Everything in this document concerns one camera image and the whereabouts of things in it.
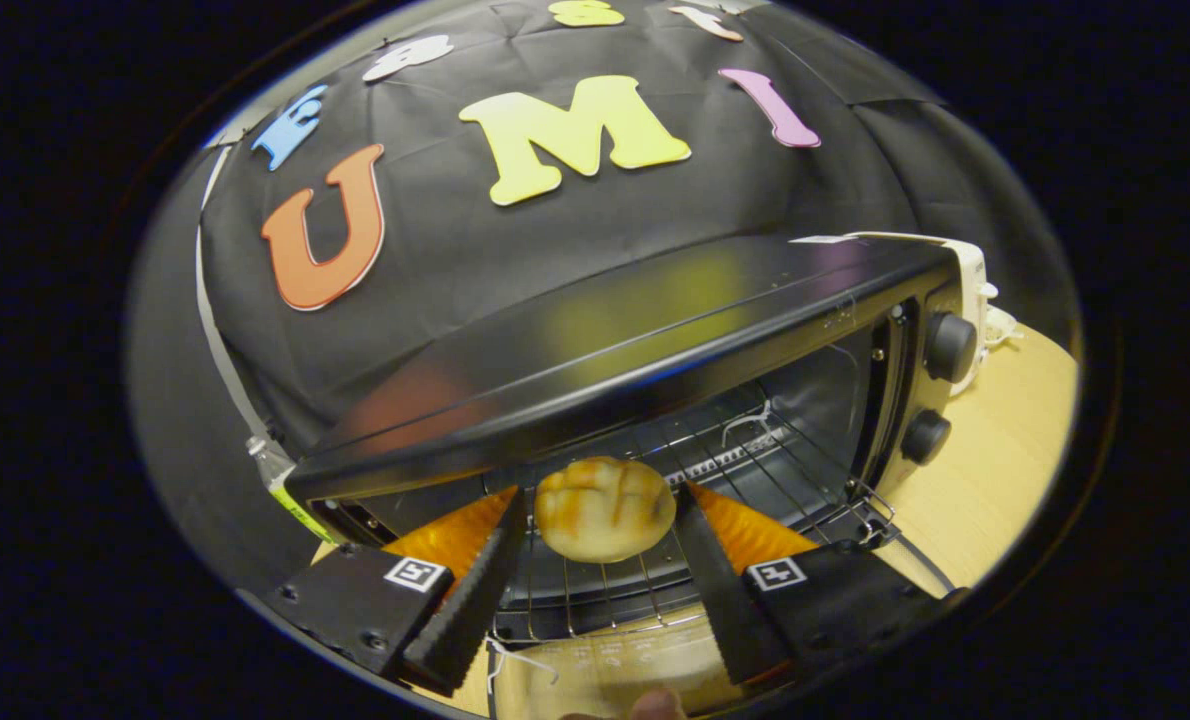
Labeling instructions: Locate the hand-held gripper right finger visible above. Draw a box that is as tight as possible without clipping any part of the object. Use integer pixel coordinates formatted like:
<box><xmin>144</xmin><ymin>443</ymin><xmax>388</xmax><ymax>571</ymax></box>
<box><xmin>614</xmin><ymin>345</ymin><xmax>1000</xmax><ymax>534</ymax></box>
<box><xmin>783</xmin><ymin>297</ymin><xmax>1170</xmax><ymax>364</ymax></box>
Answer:
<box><xmin>675</xmin><ymin>482</ymin><xmax>966</xmax><ymax>691</ymax></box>

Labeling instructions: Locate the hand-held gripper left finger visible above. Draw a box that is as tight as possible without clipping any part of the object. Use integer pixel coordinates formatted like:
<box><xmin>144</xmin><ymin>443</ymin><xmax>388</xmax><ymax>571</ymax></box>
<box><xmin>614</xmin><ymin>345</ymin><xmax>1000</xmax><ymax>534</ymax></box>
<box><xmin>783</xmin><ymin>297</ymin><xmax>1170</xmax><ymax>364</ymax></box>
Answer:
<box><xmin>270</xmin><ymin>487</ymin><xmax>528</xmax><ymax>696</ymax></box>

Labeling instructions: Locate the golden bread bun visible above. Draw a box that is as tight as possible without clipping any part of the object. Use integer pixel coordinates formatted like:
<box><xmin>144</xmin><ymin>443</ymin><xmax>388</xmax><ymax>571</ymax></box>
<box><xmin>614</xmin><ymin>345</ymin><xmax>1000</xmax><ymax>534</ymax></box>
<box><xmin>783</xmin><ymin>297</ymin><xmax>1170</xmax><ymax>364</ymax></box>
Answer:
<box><xmin>534</xmin><ymin>457</ymin><xmax>677</xmax><ymax>564</ymax></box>

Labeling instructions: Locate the black toaster oven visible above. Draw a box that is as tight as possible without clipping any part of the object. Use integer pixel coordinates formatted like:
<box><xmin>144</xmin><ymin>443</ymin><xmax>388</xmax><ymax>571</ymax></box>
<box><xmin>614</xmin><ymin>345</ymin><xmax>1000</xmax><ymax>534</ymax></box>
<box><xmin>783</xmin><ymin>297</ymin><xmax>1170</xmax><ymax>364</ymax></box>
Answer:
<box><xmin>285</xmin><ymin>233</ymin><xmax>981</xmax><ymax>720</ymax></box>

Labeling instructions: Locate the white pop-up toaster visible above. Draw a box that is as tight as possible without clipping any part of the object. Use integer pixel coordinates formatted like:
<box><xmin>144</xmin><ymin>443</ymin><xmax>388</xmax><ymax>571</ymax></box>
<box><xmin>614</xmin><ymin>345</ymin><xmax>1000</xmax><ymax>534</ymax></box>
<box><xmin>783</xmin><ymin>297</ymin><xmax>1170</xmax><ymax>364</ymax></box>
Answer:
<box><xmin>850</xmin><ymin>232</ymin><xmax>1001</xmax><ymax>396</ymax></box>

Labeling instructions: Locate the green label plastic bottle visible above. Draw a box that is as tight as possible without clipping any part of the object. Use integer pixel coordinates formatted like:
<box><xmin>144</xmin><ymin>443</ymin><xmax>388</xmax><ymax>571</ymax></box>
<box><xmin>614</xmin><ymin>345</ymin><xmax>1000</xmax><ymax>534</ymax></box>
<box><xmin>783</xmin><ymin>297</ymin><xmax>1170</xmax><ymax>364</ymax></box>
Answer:
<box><xmin>247</xmin><ymin>435</ymin><xmax>341</xmax><ymax>546</ymax></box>

